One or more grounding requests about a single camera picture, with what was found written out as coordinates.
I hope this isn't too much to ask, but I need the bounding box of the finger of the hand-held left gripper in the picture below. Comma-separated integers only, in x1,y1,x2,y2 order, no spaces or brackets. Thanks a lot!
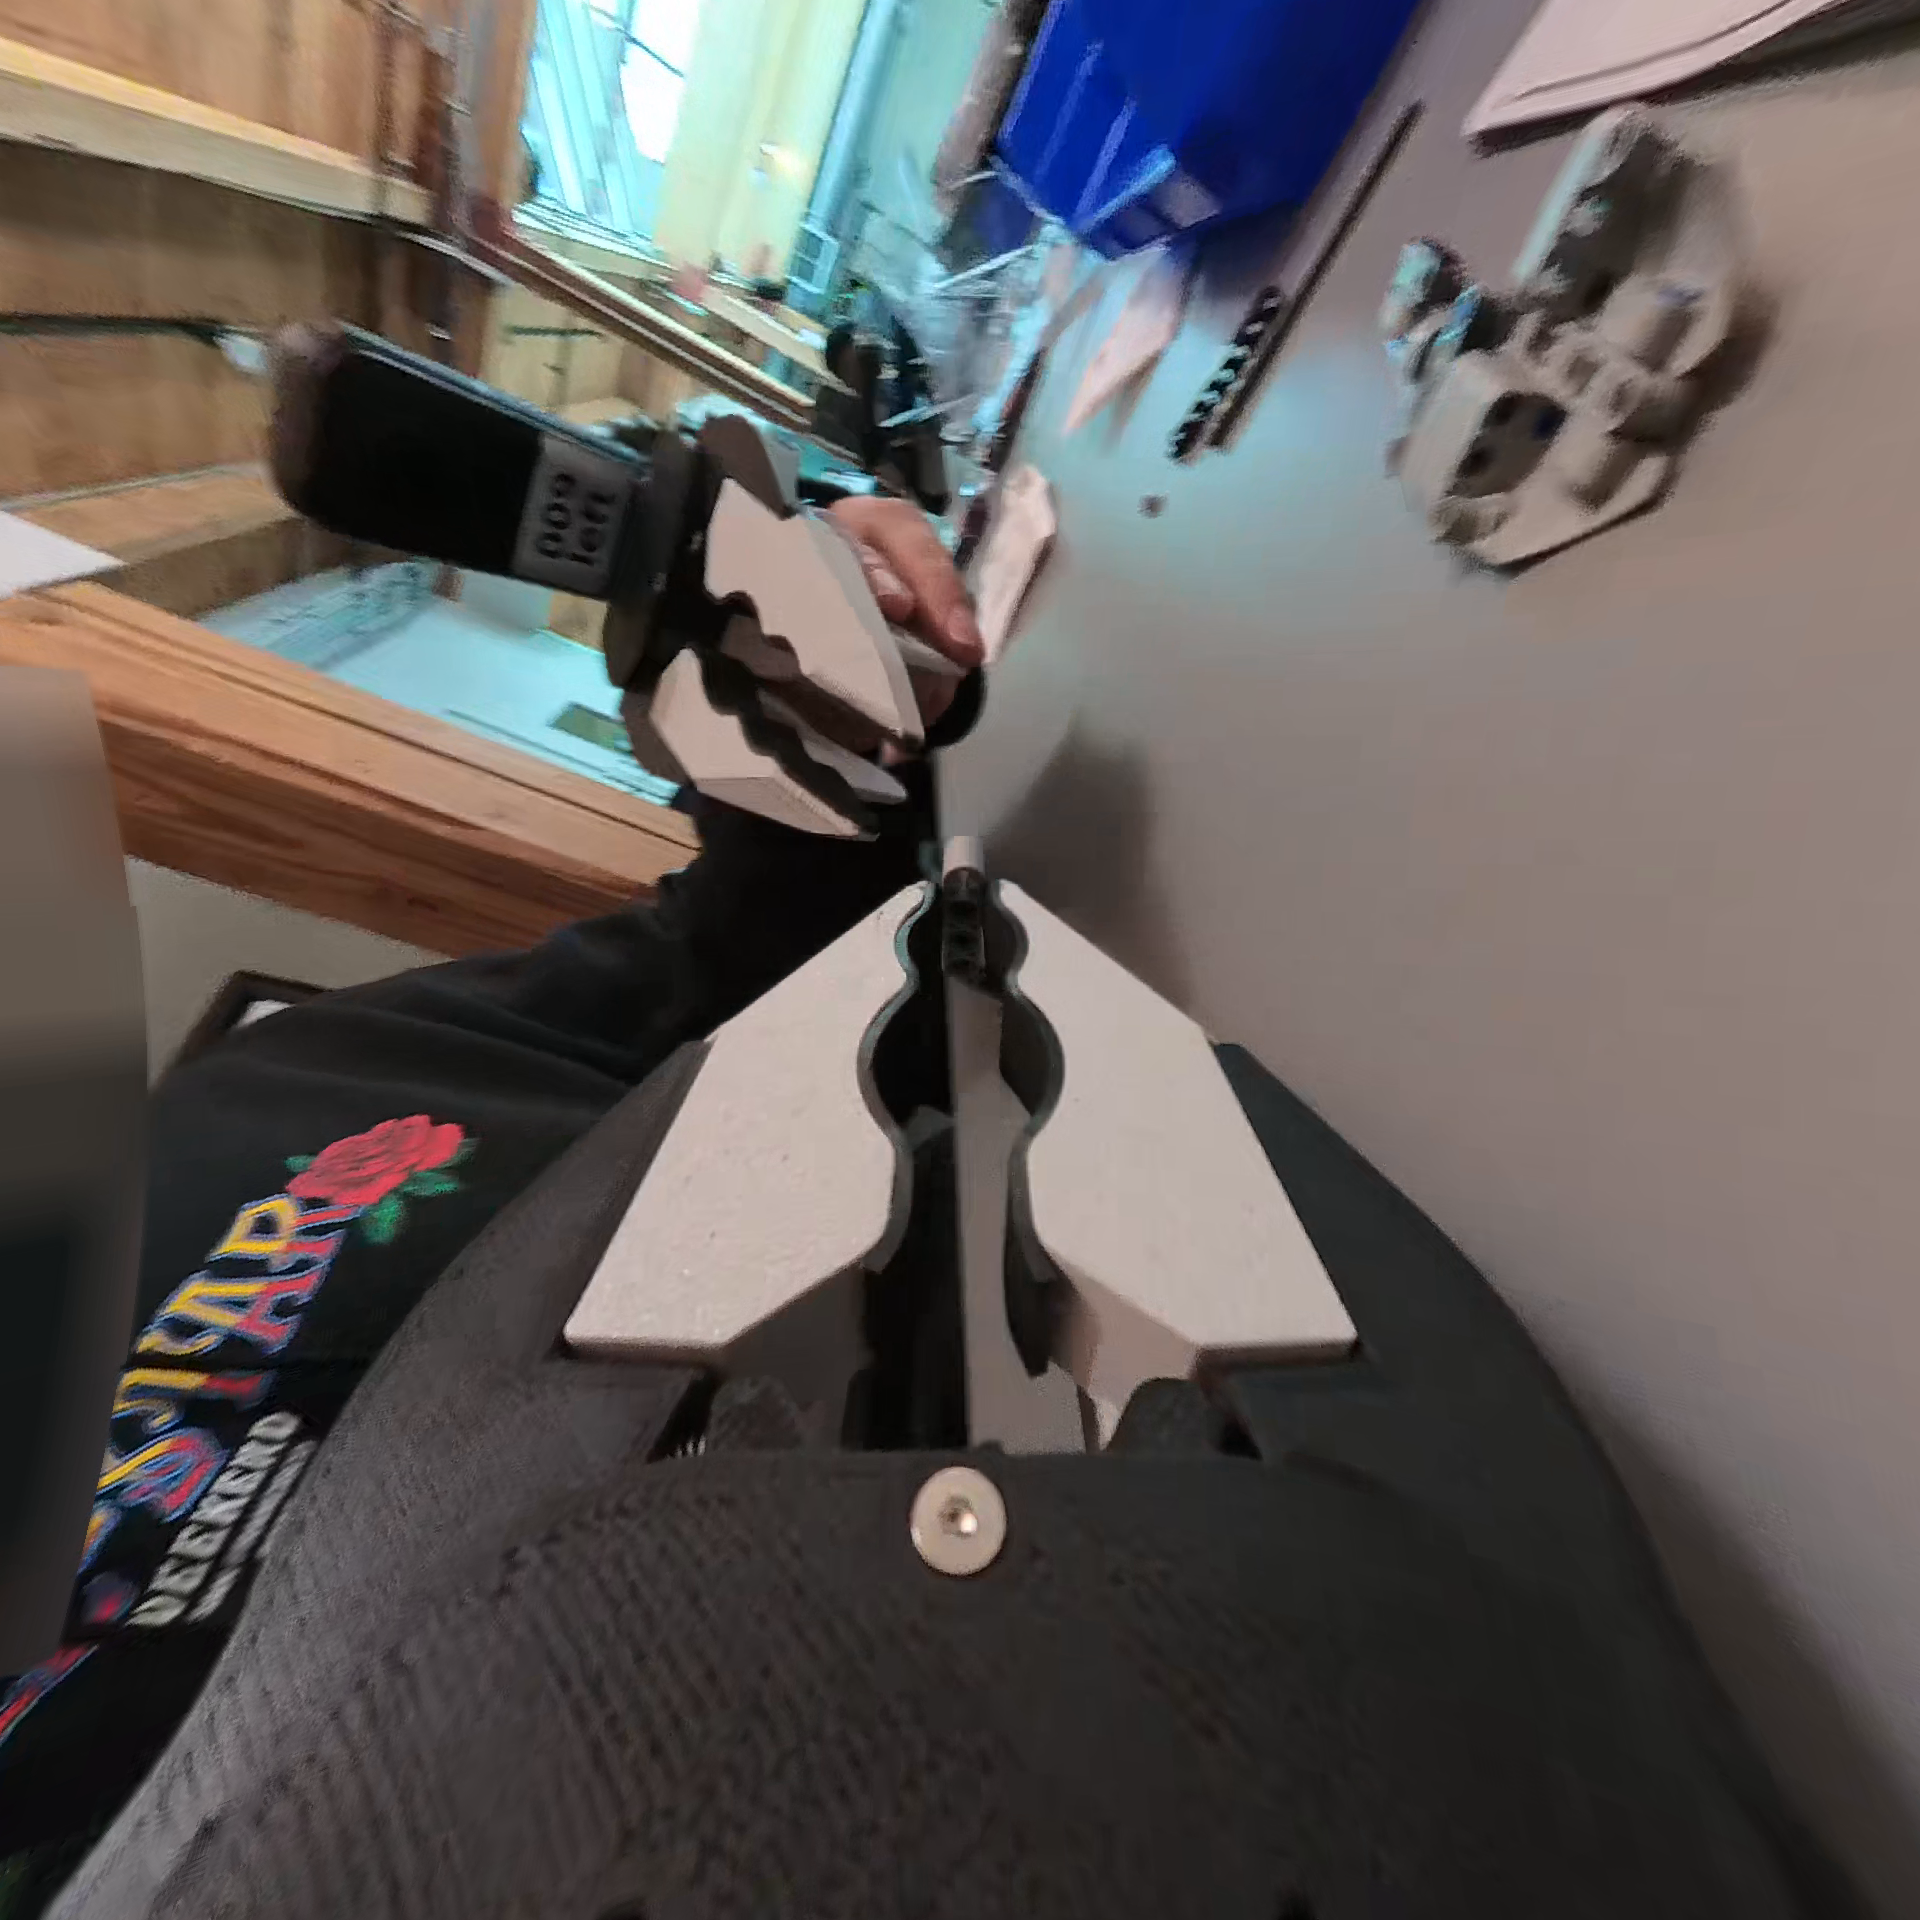
702,450,928,748
623,652,912,843

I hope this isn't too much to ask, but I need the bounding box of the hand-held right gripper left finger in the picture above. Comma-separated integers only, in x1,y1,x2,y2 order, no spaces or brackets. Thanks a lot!
563,882,940,1420

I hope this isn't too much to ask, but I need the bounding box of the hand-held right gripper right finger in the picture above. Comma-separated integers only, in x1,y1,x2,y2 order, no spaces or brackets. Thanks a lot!
987,876,1363,1420

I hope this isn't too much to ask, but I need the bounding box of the grey toothed toy brick beam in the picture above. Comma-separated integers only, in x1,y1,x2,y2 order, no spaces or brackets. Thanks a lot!
936,833,1002,992

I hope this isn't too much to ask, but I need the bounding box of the person's left forearm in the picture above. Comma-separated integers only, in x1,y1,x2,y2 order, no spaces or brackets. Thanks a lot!
546,794,950,1091

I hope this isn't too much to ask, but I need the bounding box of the person's left hand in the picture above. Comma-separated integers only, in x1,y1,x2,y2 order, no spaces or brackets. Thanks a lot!
823,494,992,753

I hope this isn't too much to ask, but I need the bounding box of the wooden beam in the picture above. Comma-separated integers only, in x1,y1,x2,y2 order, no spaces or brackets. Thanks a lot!
0,576,708,963

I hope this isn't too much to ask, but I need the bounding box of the person's black printed sweatshirt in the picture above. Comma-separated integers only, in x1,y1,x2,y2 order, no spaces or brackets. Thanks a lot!
0,840,962,1920

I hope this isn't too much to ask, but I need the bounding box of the black toy beam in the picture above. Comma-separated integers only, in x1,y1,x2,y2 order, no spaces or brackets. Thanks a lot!
1167,282,1289,463

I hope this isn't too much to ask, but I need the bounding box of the blue tagged storage bin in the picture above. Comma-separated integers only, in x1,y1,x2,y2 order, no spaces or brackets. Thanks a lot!
991,0,1428,271

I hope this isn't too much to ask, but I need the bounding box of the black toy axle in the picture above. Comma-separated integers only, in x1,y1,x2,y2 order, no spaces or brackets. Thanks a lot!
1287,103,1424,331

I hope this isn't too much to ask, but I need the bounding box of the grey toy brick panel assembly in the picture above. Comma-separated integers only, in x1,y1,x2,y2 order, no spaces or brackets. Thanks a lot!
1377,109,1751,576

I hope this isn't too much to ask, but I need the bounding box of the open instruction booklet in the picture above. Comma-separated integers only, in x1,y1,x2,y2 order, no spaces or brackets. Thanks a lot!
1459,0,1920,153

